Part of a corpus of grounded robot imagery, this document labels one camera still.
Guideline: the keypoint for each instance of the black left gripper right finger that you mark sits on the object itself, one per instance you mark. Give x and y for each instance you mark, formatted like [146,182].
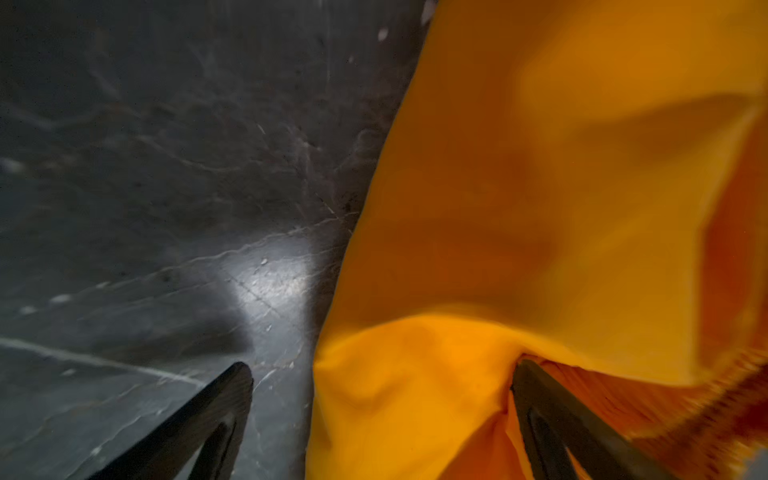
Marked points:
[558,429]

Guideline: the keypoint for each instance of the orange shorts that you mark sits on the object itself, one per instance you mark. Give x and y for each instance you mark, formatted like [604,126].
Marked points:
[578,183]

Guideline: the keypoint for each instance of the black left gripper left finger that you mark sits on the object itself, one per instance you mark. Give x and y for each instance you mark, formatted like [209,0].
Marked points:
[209,427]

